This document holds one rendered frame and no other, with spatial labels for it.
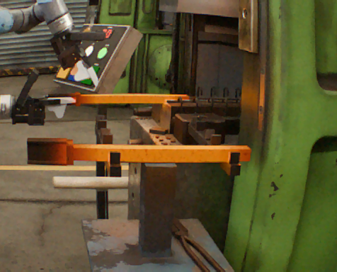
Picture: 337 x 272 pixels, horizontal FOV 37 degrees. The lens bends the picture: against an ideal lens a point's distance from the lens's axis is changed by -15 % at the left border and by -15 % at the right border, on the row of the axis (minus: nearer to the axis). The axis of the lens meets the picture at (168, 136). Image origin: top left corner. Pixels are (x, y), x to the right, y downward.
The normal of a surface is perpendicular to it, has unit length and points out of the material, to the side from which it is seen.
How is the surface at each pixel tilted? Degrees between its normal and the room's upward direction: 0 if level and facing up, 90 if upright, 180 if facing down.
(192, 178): 90
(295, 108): 90
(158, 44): 90
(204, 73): 90
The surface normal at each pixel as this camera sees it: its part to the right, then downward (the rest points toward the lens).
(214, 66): 0.27, 0.25
